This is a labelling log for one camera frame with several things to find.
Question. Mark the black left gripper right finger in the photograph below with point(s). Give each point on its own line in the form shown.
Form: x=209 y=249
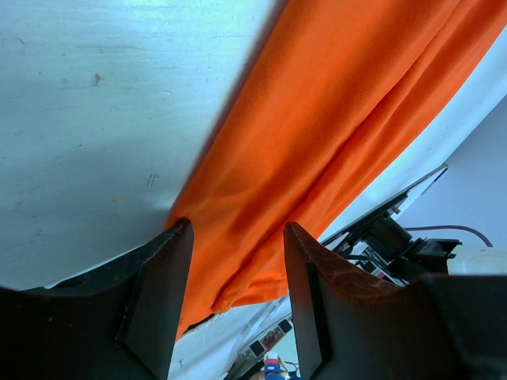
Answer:
x=350 y=324

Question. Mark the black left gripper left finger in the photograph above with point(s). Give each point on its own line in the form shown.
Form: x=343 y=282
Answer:
x=117 y=321

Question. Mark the orange t shirt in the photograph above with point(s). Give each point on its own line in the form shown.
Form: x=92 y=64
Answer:
x=339 y=91

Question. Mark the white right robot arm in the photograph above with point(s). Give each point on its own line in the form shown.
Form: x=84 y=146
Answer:
x=401 y=258

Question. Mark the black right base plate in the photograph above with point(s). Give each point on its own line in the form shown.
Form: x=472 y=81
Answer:
x=348 y=242

